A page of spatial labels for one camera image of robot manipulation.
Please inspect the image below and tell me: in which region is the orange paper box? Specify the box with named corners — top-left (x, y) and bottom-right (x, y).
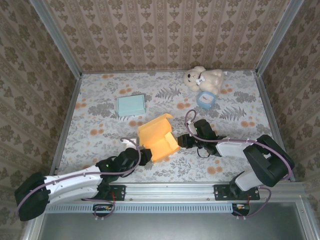
top-left (137, 113), bottom-right (181, 164)

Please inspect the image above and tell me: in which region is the light blue paper box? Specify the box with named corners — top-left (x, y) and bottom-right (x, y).
top-left (116, 93), bottom-right (147, 118)

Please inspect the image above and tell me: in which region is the black controller board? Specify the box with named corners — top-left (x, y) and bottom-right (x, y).
top-left (92, 203), bottom-right (114, 217)
top-left (231, 202), bottom-right (251, 217)

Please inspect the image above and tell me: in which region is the cream teddy bear plush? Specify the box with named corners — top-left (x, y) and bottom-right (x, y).
top-left (181, 65), bottom-right (225, 96)

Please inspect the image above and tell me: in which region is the grey metal sheet panel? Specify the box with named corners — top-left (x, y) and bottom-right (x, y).
top-left (37, 212), bottom-right (308, 240)

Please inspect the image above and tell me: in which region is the floral table mat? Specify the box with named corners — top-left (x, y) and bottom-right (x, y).
top-left (53, 70), bottom-right (292, 184)

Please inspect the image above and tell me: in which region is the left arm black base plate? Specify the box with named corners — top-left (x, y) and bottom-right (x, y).
top-left (81, 184), bottom-right (126, 201)

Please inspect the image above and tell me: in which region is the aluminium mounting rail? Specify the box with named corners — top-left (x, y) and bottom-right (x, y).
top-left (99, 182), bottom-right (308, 202)

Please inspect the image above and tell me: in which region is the white slotted cable duct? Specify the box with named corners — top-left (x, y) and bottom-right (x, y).
top-left (46, 202), bottom-right (251, 213)

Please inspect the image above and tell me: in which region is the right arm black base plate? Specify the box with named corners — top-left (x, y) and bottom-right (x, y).
top-left (213, 184), bottom-right (261, 201)

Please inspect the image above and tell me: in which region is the aluminium table side rail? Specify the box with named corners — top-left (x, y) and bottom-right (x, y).
top-left (256, 71), bottom-right (296, 182)
top-left (48, 74), bottom-right (83, 183)

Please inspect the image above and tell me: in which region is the aluminium frame post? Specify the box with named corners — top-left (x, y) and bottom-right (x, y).
top-left (29, 0), bottom-right (83, 80)
top-left (256, 0), bottom-right (305, 76)

